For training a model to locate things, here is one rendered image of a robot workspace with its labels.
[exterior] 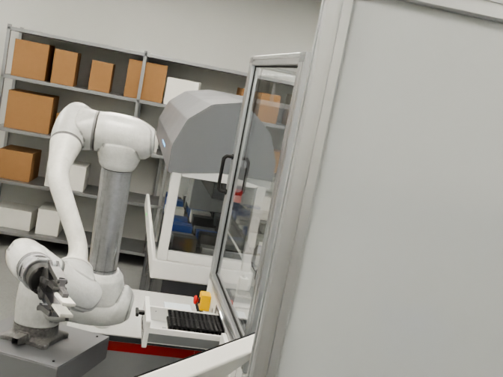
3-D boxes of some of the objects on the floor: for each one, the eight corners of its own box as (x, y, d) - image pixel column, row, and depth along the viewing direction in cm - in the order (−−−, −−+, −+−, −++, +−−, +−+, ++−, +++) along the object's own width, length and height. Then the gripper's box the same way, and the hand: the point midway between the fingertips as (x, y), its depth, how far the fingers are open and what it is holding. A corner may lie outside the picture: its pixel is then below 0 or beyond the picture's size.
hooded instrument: (123, 422, 361) (182, 89, 335) (126, 303, 541) (165, 81, 516) (337, 441, 385) (407, 132, 359) (272, 322, 565) (316, 110, 539)
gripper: (18, 302, 171) (43, 341, 151) (31, 245, 170) (59, 277, 150) (47, 304, 175) (75, 342, 156) (61, 249, 174) (91, 280, 154)
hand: (63, 305), depth 156 cm, fingers closed
